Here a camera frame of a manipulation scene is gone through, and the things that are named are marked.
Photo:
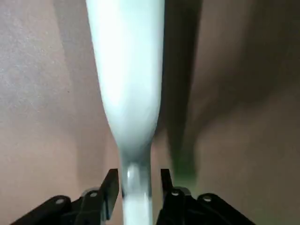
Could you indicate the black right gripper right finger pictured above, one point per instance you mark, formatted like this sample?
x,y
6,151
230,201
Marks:
x,y
199,211

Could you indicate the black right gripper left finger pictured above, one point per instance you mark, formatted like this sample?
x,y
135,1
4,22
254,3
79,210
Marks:
x,y
70,211

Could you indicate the white hand brush black bristles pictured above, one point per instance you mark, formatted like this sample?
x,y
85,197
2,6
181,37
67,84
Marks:
x,y
126,70

